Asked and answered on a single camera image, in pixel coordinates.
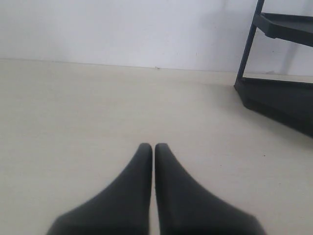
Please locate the black two-tier corner shelf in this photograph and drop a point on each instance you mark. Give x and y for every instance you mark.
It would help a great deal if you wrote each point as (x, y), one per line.
(287, 102)

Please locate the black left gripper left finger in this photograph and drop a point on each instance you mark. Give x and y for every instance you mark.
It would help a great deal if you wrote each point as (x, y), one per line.
(122, 208)

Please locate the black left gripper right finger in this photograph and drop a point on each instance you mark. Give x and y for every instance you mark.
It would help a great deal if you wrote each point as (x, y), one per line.
(187, 208)

